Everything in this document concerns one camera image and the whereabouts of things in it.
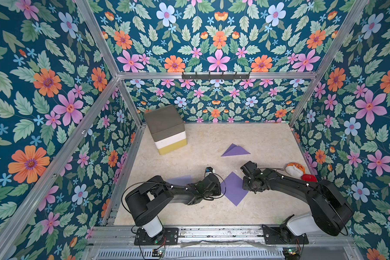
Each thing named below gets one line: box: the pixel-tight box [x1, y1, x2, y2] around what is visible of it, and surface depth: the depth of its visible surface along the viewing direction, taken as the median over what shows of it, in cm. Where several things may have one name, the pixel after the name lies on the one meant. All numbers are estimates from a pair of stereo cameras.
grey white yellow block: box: [144, 105, 188, 156], surface depth 98 cm
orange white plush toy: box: [284, 162, 306, 178], surface depth 92 cm
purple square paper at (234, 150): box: [220, 143, 251, 157], surface depth 102 cm
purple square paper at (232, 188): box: [220, 171, 250, 207], surface depth 91 cm
